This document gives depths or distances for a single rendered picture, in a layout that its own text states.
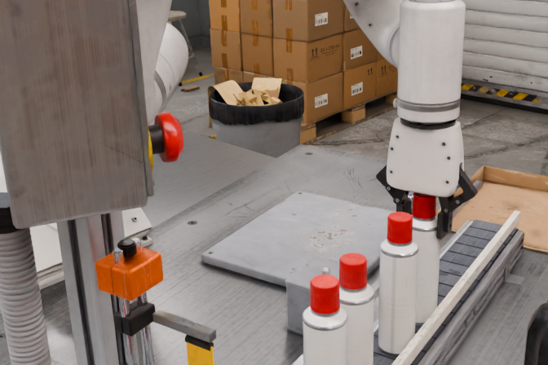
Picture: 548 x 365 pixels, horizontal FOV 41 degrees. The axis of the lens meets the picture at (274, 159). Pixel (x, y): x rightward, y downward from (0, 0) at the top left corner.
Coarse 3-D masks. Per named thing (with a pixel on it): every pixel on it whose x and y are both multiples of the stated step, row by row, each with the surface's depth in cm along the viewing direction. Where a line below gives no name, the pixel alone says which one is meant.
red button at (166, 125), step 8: (168, 112) 56; (160, 120) 55; (168, 120) 55; (176, 120) 55; (152, 128) 55; (160, 128) 55; (168, 128) 54; (176, 128) 55; (152, 136) 55; (160, 136) 55; (168, 136) 54; (176, 136) 54; (152, 144) 55; (160, 144) 55; (168, 144) 54; (176, 144) 55; (152, 152) 55; (160, 152) 56; (168, 152) 55; (176, 152) 55; (168, 160) 55; (176, 160) 56
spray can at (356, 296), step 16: (352, 256) 88; (352, 272) 86; (352, 288) 87; (368, 288) 88; (352, 304) 87; (368, 304) 87; (352, 320) 88; (368, 320) 88; (352, 336) 88; (368, 336) 89; (352, 352) 89; (368, 352) 90
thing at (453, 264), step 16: (480, 224) 142; (496, 224) 142; (464, 240) 136; (480, 240) 136; (448, 256) 130; (464, 256) 130; (496, 256) 130; (448, 272) 125; (464, 272) 125; (480, 272) 125; (448, 288) 120; (448, 320) 111; (432, 336) 107
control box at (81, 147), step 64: (0, 0) 45; (64, 0) 47; (128, 0) 49; (0, 64) 47; (64, 64) 48; (128, 64) 50; (0, 128) 48; (64, 128) 49; (128, 128) 51; (64, 192) 51; (128, 192) 53
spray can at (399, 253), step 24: (408, 216) 98; (384, 240) 100; (408, 240) 98; (384, 264) 99; (408, 264) 98; (384, 288) 100; (408, 288) 99; (384, 312) 102; (408, 312) 101; (384, 336) 103; (408, 336) 102
